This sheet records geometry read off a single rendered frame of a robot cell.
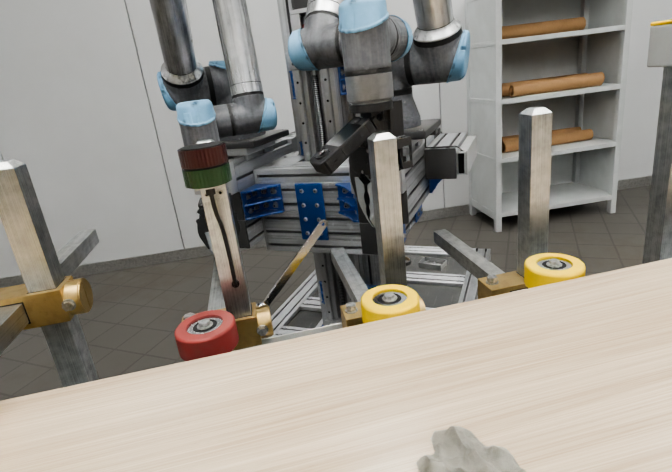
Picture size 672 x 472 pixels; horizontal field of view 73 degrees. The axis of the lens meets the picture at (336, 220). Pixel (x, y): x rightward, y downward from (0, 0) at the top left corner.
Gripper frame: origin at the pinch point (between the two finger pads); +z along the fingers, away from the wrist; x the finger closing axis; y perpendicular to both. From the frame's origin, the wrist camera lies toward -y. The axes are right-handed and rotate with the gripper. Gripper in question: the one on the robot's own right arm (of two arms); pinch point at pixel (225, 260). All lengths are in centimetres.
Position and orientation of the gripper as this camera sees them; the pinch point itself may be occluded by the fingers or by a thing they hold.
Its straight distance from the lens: 106.2
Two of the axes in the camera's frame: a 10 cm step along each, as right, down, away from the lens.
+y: -2.0, -2.9, 9.4
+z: 1.1, 9.4, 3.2
